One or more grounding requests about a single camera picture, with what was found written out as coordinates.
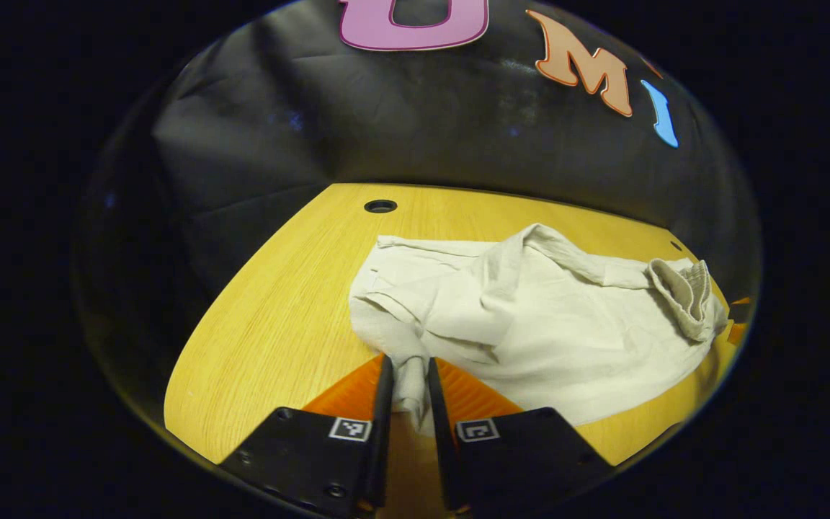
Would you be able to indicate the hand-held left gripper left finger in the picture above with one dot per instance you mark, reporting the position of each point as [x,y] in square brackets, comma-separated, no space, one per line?
[384,432]

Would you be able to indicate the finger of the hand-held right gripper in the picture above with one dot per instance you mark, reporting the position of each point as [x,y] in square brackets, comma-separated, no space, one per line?
[738,333]

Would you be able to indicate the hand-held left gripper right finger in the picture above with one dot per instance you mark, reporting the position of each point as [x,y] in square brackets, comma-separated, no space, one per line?
[438,432]

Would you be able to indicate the white jeans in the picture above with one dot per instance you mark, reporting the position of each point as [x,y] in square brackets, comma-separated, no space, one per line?
[530,324]

